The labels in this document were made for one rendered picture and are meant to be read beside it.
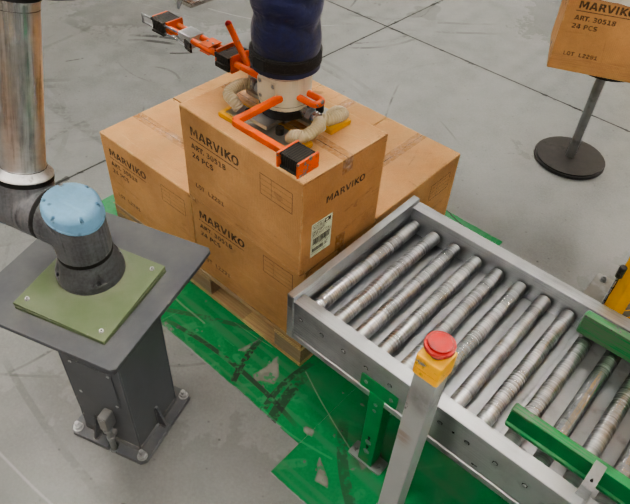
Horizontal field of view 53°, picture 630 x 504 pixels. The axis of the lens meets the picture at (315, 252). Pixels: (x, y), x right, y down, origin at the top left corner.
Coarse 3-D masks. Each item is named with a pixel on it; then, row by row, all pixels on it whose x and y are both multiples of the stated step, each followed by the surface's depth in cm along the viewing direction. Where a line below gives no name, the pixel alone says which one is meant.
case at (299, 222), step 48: (240, 96) 220; (192, 144) 221; (240, 144) 200; (336, 144) 202; (384, 144) 209; (192, 192) 239; (240, 192) 214; (288, 192) 194; (336, 192) 203; (288, 240) 207; (336, 240) 220
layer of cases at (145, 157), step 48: (192, 96) 293; (336, 96) 299; (144, 144) 264; (432, 144) 275; (144, 192) 270; (384, 192) 249; (432, 192) 268; (192, 240) 262; (240, 240) 234; (240, 288) 254; (288, 288) 228
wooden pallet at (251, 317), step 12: (120, 216) 301; (132, 216) 291; (204, 276) 271; (204, 288) 278; (216, 288) 276; (216, 300) 275; (228, 300) 274; (240, 300) 259; (240, 312) 269; (252, 312) 270; (252, 324) 265; (264, 324) 265; (264, 336) 261; (276, 336) 254; (288, 336) 247; (288, 348) 252; (300, 348) 245; (300, 360) 251
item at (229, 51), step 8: (216, 48) 211; (224, 48) 213; (232, 48) 214; (216, 56) 210; (224, 56) 208; (232, 56) 207; (248, 56) 212; (216, 64) 213; (224, 64) 211; (232, 64) 209; (232, 72) 210
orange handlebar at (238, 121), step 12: (180, 24) 226; (204, 36) 221; (204, 48) 216; (252, 72) 205; (276, 96) 194; (300, 96) 195; (312, 96) 197; (252, 108) 189; (264, 108) 191; (240, 120) 184; (252, 132) 180; (264, 144) 179; (276, 144) 176
